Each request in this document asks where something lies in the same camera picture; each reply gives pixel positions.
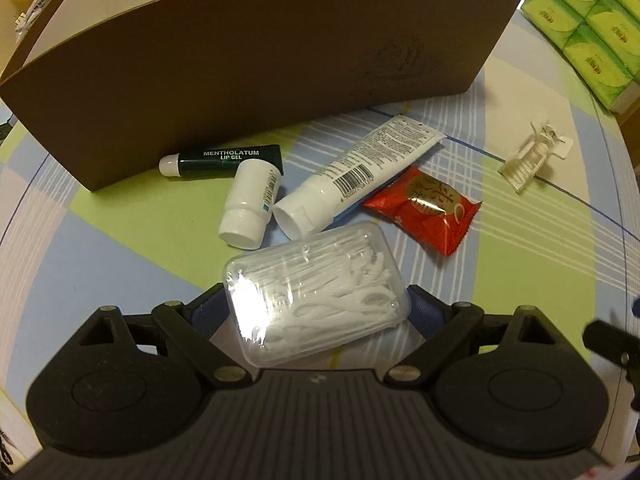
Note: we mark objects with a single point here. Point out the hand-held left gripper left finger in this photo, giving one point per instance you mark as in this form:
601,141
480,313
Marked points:
205,310

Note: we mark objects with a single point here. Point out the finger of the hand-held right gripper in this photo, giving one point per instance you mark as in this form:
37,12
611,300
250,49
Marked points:
612,342

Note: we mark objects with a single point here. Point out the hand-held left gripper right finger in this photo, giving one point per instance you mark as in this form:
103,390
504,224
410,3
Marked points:
425,310

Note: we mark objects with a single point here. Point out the red foil snack packet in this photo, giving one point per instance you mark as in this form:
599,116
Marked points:
430,210

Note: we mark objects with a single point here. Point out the clear box of floss picks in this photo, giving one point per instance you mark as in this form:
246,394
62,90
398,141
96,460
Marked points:
320,290

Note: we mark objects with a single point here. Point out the small white plastic bottle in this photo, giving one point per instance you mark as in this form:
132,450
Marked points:
250,200

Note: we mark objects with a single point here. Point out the dark green lip gel tube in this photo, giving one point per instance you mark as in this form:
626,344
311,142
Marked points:
230,160

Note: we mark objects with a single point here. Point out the white squeeze tube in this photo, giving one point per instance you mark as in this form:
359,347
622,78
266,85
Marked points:
365,165

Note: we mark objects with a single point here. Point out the white plastic clip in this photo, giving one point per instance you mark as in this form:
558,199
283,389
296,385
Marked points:
530,160

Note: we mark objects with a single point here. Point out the brown cardboard storage box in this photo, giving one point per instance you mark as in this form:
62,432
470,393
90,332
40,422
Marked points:
250,85

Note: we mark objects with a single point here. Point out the desktop with checked tablecloth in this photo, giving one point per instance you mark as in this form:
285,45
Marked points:
125,260

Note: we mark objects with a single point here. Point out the stack of green tissue packs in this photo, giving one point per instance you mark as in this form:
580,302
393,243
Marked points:
590,25

